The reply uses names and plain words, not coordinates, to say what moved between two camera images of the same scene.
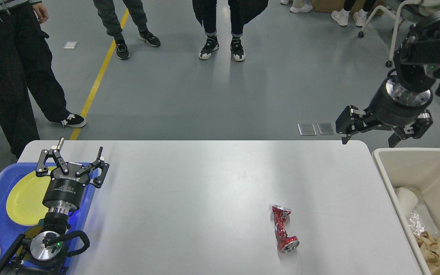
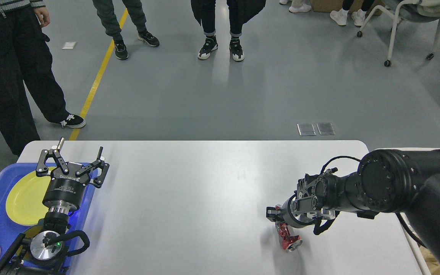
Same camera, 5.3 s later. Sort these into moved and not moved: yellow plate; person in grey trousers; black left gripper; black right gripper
Moved: black right gripper
Not moved: person in grey trousers; black left gripper; yellow plate
